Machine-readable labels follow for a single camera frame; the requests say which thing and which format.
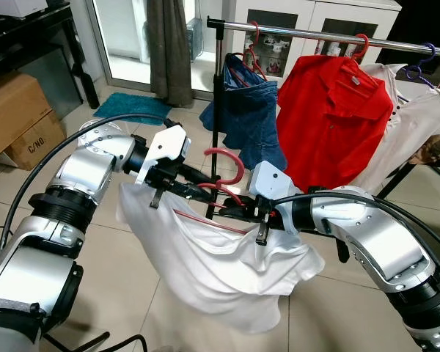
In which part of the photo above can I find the white glass door cabinet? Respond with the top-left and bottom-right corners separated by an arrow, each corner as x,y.
226,0 -> 406,67

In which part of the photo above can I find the teal floor mat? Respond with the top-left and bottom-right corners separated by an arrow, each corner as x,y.
94,92 -> 175,127

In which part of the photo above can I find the red polo shirt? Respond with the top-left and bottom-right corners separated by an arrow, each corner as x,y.
276,55 -> 395,193

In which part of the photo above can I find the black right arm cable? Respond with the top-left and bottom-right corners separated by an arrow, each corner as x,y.
271,187 -> 440,257

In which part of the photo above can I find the printed cardboard box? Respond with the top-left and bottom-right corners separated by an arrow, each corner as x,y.
4,110 -> 68,171

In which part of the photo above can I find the chrome clothes rack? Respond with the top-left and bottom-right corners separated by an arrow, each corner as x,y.
207,16 -> 440,199

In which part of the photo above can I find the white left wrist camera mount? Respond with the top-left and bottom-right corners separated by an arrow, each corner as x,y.
136,125 -> 191,186

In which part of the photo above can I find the purple hanger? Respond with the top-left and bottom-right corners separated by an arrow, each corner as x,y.
405,43 -> 440,90

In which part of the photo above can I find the glass sliding door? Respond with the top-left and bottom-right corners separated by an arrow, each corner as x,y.
88,0 -> 232,95

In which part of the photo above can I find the white box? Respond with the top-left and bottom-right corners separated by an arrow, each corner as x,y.
0,0 -> 48,19

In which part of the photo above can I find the blue denim garment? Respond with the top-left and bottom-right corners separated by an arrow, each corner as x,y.
199,53 -> 288,171

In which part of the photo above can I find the black table leg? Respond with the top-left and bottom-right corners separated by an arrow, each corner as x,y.
374,161 -> 419,199

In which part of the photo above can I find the plain cardboard box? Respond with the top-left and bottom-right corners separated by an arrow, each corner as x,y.
0,71 -> 54,158

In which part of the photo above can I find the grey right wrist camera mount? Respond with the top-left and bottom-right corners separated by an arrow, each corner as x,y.
248,161 -> 298,213

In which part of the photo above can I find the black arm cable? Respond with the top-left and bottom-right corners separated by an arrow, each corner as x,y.
271,187 -> 440,257
0,112 -> 173,254

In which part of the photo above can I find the black cabinet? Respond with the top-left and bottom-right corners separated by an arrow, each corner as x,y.
0,4 -> 101,111

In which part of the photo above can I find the dark red hanger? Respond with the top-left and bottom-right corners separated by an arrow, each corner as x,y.
172,147 -> 268,235

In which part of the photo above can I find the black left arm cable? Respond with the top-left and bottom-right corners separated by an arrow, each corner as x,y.
0,112 -> 173,254

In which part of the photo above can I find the red wire hanger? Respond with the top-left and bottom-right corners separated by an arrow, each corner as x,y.
350,33 -> 371,63
238,21 -> 274,81

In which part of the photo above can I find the white polo shirt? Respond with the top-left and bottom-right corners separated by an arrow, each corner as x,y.
356,62 -> 440,193

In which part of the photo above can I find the white grey appliance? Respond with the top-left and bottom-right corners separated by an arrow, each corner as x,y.
187,18 -> 208,63

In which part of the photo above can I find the grey curtain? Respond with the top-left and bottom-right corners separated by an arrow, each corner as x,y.
147,0 -> 197,109

